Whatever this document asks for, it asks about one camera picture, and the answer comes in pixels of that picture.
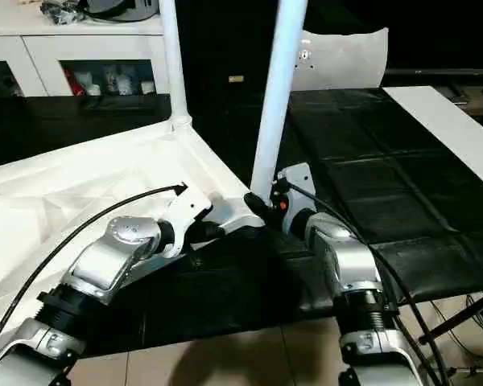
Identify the white plastic table leg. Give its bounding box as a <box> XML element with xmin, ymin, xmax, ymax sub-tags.
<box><xmin>248</xmin><ymin>0</ymin><xmax>309</xmax><ymax>201</ymax></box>
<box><xmin>158</xmin><ymin>0</ymin><xmax>193</xmax><ymax>140</ymax></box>

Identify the white plastic table top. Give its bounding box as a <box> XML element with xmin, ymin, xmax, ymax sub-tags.
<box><xmin>0</xmin><ymin>117</ymin><xmax>267</xmax><ymax>357</ymax></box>

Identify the black table mat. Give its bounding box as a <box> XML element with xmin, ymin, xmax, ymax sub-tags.
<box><xmin>0</xmin><ymin>86</ymin><xmax>483</xmax><ymax>357</ymax></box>

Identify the black box with gold label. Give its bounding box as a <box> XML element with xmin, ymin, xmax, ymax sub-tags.
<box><xmin>173</xmin><ymin>0</ymin><xmax>305</xmax><ymax>100</ymax></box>

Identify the grey cushion with metal fittings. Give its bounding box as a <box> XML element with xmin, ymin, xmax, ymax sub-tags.
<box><xmin>291</xmin><ymin>27</ymin><xmax>390</xmax><ymax>92</ymax></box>

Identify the white flat board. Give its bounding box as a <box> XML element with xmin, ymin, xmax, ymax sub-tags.
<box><xmin>382</xmin><ymin>85</ymin><xmax>483</xmax><ymax>180</ymax></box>

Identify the black metal table leg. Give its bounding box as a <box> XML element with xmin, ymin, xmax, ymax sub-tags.
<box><xmin>417</xmin><ymin>287</ymin><xmax>483</xmax><ymax>346</ymax></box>

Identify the black bar with red light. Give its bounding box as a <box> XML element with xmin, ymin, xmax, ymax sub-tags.
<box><xmin>386</xmin><ymin>68</ymin><xmax>483</xmax><ymax>78</ymax></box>

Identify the white glass-door cabinet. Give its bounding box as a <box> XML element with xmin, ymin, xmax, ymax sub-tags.
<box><xmin>0</xmin><ymin>10</ymin><xmax>175</xmax><ymax>98</ymax></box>

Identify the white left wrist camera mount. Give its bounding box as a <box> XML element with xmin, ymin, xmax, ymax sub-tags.
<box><xmin>163</xmin><ymin>183</ymin><xmax>215</xmax><ymax>259</ymax></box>

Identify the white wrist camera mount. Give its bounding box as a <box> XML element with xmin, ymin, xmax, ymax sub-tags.
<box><xmin>275</xmin><ymin>161</ymin><xmax>317</xmax><ymax>239</ymax></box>
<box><xmin>163</xmin><ymin>183</ymin><xmax>215</xmax><ymax>259</ymax></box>

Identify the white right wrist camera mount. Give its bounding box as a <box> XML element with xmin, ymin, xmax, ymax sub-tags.
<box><xmin>275</xmin><ymin>161</ymin><xmax>317</xmax><ymax>239</ymax></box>

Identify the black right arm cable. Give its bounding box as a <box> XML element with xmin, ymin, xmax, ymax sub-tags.
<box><xmin>283</xmin><ymin>179</ymin><xmax>446</xmax><ymax>386</ymax></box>

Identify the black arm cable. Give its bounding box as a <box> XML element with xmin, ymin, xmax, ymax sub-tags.
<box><xmin>0</xmin><ymin>182</ymin><xmax>189</xmax><ymax>359</ymax></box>
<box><xmin>283</xmin><ymin>179</ymin><xmax>446</xmax><ymax>386</ymax></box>

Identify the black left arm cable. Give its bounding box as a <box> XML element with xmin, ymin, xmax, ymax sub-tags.
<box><xmin>0</xmin><ymin>182</ymin><xmax>189</xmax><ymax>359</ymax></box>

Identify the chrome metal chair frame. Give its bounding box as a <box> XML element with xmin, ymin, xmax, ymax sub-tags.
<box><xmin>446</xmin><ymin>363</ymin><xmax>483</xmax><ymax>380</ymax></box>

